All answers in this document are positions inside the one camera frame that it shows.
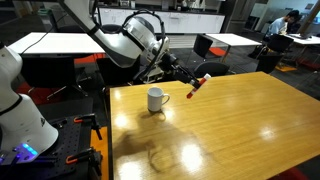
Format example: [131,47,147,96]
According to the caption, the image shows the black office chair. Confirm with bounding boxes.
[19,54,89,101]
[254,53,284,75]
[96,56,142,88]
[193,61,231,79]
[99,23,123,34]
[193,33,214,60]
[266,33,295,55]

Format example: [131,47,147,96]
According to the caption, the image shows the white ceramic mug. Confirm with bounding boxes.
[147,86,171,113]

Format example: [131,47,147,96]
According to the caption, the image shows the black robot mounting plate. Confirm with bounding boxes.
[0,114,103,180]

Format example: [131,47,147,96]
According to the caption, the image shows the red marker with white end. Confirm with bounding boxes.
[185,73,212,100]

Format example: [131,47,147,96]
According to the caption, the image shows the long white table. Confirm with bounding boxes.
[8,32,106,56]

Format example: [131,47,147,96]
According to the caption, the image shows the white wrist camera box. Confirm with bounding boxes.
[141,64,166,84]

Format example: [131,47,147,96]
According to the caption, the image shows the white table with laptop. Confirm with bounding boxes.
[286,33,320,47]

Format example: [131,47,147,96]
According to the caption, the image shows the dark laptop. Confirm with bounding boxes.
[289,32,311,40]

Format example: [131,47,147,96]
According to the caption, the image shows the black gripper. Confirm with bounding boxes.
[161,53,201,90]

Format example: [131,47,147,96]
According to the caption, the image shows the green waste bin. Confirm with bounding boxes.
[37,8,54,33]

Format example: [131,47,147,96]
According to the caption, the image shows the orange and black clamp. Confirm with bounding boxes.
[73,113,103,141]
[65,147,103,175]

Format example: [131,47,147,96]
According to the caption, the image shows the white counter cabinets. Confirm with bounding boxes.
[98,6,226,34]

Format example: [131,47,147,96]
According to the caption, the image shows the seated person in light shirt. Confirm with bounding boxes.
[264,9,301,38]

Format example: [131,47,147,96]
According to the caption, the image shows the small white table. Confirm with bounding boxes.
[204,33,263,64]

